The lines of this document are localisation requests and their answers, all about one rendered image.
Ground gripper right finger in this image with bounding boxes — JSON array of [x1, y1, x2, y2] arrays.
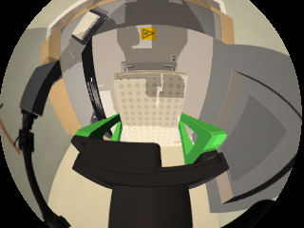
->
[[179, 113, 227, 164]]

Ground white well pcr plate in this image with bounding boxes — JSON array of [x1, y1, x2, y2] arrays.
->
[[113, 70, 188, 147]]

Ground cream well plate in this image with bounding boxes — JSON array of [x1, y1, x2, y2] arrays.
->
[[72, 11, 101, 40]]

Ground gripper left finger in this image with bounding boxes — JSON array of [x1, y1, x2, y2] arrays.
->
[[75, 113, 123, 142]]

